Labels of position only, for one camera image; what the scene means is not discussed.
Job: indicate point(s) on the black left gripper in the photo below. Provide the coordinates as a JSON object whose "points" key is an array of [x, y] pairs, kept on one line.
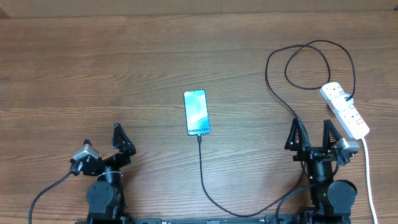
{"points": [[127, 147]]}

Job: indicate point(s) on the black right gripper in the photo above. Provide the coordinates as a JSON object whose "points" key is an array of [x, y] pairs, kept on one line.
{"points": [[308, 150]]}

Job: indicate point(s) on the blue Samsung Galaxy smartphone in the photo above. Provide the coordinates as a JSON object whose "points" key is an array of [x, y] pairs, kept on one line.
{"points": [[196, 112]]}

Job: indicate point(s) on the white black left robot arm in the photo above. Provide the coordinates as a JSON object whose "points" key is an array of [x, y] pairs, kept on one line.
{"points": [[106, 197]]}

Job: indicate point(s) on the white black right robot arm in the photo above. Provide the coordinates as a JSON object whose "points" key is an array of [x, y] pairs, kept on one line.
{"points": [[331, 199]]}

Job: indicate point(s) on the white USB charger plug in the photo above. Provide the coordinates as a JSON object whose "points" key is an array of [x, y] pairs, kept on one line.
{"points": [[341, 102]]}

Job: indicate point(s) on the white power strip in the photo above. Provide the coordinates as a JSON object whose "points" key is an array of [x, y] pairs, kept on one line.
{"points": [[350, 119]]}

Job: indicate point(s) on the brown cardboard box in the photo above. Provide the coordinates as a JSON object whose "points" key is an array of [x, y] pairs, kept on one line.
{"points": [[81, 8]]}

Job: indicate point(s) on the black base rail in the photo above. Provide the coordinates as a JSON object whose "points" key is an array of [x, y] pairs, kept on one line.
{"points": [[268, 219]]}

